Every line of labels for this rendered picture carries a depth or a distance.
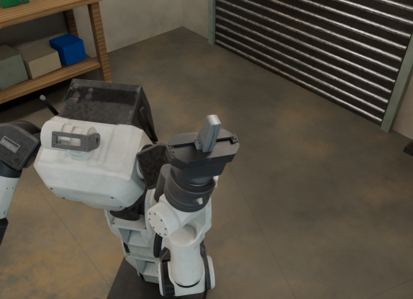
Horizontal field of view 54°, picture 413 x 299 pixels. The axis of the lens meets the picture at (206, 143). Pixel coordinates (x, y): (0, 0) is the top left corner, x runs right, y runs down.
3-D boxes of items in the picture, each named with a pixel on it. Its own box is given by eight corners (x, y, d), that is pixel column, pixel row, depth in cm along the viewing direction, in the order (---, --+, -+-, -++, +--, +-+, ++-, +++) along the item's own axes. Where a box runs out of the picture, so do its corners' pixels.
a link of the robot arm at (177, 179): (251, 163, 66) (230, 201, 75) (228, 119, 71) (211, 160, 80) (178, 176, 61) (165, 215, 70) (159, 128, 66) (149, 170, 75)
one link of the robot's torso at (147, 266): (145, 255, 209) (126, 212, 170) (184, 261, 206) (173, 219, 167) (136, 285, 200) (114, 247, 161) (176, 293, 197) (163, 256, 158)
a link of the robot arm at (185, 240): (179, 211, 76) (184, 259, 84) (212, 187, 81) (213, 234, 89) (156, 195, 79) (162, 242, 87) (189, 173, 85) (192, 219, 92)
